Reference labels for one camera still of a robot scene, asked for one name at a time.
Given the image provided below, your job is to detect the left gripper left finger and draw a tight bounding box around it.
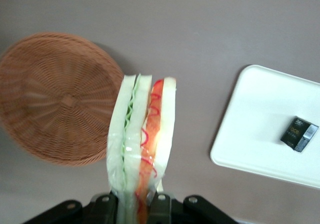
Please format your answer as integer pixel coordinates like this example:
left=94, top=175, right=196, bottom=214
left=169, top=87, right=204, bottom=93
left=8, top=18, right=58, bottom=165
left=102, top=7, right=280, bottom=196
left=90, top=192, right=119, bottom=224

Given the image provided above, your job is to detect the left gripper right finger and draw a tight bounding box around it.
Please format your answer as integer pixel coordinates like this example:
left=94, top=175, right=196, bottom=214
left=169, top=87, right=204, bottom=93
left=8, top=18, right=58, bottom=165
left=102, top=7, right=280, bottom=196
left=149, top=193, right=174, bottom=224

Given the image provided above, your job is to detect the triangle sandwich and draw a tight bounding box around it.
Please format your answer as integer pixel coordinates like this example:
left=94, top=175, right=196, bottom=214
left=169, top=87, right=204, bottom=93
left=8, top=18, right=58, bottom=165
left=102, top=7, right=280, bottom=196
left=106, top=73, right=178, bottom=224

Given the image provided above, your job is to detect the round brown wicker basket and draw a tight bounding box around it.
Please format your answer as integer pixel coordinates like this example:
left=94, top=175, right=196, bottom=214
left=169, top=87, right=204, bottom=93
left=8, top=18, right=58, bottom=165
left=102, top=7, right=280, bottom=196
left=0, top=31, right=126, bottom=167

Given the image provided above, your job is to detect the cream plastic tray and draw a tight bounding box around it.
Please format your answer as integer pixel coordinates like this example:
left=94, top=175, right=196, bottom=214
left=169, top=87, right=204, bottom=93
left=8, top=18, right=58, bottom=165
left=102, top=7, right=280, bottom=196
left=209, top=64, right=320, bottom=190

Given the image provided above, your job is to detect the small black barcode box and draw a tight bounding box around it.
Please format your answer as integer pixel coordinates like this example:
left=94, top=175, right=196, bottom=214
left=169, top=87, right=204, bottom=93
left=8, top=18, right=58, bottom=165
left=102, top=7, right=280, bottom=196
left=280, top=115, right=320, bottom=153

